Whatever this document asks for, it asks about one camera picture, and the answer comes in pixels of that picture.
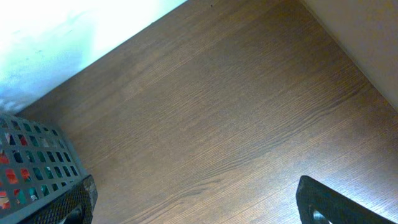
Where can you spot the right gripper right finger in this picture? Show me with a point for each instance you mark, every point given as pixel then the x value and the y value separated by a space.
pixel 318 203

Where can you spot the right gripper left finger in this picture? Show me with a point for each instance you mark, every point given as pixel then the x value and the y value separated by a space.
pixel 75 206

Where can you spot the grey plastic shopping basket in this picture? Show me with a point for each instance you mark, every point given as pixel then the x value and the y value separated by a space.
pixel 19 215

